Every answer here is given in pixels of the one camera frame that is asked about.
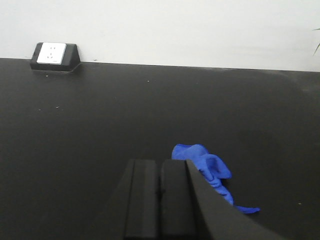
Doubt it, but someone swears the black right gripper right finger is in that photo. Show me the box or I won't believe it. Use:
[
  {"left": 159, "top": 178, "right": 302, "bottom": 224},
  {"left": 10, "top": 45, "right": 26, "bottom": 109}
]
[{"left": 160, "top": 159, "right": 284, "bottom": 240}]

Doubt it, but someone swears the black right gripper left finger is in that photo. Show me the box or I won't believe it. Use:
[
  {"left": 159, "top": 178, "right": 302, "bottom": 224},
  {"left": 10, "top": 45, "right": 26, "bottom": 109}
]
[{"left": 100, "top": 159, "right": 158, "bottom": 240}]

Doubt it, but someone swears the blue microfiber cloth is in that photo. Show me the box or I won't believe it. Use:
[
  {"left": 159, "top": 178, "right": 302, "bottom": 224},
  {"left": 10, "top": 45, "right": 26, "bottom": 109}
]
[{"left": 171, "top": 144, "right": 261, "bottom": 214}]

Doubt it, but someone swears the black benchtop power socket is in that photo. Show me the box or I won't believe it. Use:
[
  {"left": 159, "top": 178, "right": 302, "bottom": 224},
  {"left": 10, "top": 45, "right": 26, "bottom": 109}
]
[{"left": 29, "top": 42, "right": 81, "bottom": 72}]

